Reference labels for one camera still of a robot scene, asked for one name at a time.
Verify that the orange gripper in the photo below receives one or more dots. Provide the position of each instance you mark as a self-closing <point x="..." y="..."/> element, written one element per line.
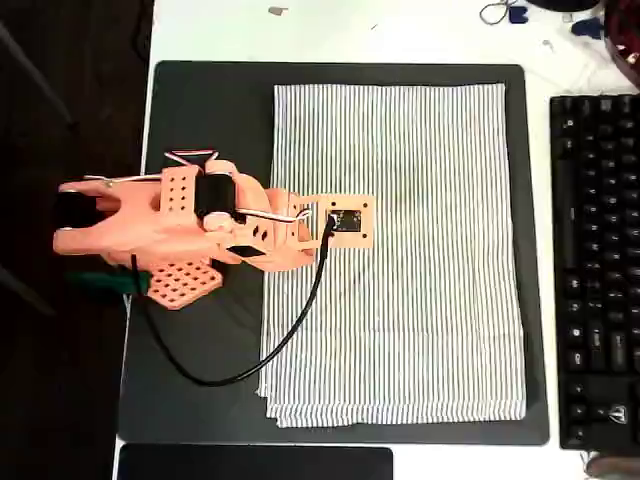
<point x="296" y="248"/>

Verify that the striped white cloth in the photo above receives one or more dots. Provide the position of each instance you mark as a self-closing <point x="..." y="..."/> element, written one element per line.
<point x="425" y="250"/>

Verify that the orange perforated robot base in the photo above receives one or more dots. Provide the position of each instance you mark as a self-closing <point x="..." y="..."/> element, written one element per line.
<point x="185" y="285"/>

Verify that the orange 3D-printed robot arm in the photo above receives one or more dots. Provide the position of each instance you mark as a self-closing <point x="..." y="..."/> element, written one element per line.
<point x="135" y="220"/>

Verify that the black desk mat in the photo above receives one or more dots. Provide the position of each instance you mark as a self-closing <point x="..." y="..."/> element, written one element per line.
<point x="200" y="100"/>

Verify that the green table clamp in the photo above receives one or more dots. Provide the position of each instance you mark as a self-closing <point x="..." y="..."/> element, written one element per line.
<point x="100" y="281"/>

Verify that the black tablet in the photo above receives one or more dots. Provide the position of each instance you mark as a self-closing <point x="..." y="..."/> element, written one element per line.
<point x="250" y="465"/>

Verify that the small grey plastic piece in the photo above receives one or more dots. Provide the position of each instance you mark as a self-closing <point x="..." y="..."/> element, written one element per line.
<point x="275" y="9"/>

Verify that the grey metal chair leg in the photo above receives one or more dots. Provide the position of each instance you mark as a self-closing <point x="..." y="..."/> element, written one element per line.
<point x="35" y="75"/>
<point x="25" y="290"/>

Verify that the black mechanical keyboard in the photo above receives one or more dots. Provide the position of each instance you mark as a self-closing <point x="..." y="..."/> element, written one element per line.
<point x="600" y="250"/>

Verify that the blue plastic clip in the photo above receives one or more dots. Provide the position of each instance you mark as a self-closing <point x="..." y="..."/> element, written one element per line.
<point x="518" y="16"/>
<point x="587" y="27"/>

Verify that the small grey metal part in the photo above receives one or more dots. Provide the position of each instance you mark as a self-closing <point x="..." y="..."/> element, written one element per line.
<point x="548" y="44"/>

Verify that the clear plastic bag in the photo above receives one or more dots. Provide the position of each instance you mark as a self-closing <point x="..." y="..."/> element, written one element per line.
<point x="565" y="65"/>

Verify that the black round object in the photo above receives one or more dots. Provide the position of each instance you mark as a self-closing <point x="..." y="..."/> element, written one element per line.
<point x="565" y="4"/>

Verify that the brown rounded object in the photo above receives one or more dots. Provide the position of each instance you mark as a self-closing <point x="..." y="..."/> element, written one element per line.
<point x="612" y="467"/>

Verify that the dark red basket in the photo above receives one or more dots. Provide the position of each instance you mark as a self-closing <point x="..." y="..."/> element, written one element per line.
<point x="622" y="45"/>

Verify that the orange camera mount frame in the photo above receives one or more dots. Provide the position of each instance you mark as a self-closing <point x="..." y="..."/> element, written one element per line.
<point x="367" y="225"/>

